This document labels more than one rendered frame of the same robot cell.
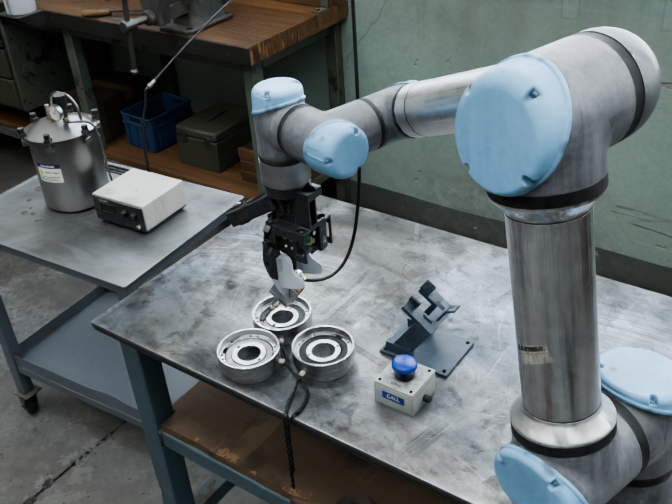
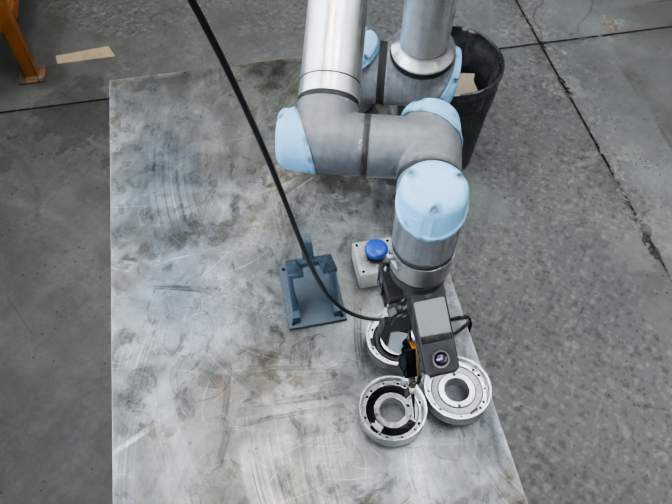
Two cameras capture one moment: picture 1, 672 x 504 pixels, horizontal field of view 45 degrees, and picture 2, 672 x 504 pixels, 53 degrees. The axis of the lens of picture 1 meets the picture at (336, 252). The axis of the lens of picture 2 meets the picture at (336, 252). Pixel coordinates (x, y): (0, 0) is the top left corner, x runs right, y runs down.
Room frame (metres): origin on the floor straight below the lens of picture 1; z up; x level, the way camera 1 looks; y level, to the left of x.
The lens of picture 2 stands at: (1.48, 0.28, 1.82)
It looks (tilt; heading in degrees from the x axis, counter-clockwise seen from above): 56 degrees down; 221
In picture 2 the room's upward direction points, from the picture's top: straight up
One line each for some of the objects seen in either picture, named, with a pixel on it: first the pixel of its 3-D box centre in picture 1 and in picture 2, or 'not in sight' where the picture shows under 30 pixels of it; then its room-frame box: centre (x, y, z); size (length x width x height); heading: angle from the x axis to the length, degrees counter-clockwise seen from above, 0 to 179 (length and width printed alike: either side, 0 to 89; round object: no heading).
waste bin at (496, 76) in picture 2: not in sight; (441, 108); (-0.01, -0.55, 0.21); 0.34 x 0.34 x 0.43
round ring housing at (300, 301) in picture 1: (282, 320); (392, 411); (1.14, 0.10, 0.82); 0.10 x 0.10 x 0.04
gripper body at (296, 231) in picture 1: (294, 217); (412, 284); (1.07, 0.06, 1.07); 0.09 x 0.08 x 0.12; 53
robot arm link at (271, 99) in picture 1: (281, 121); (429, 213); (1.07, 0.06, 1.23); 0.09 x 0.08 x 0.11; 36
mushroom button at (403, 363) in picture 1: (404, 372); (375, 254); (0.95, -0.09, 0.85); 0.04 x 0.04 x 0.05
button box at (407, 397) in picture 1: (407, 386); (374, 259); (0.94, -0.10, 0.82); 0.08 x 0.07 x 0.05; 53
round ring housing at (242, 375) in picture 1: (249, 357); (456, 391); (1.05, 0.16, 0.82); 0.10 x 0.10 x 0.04
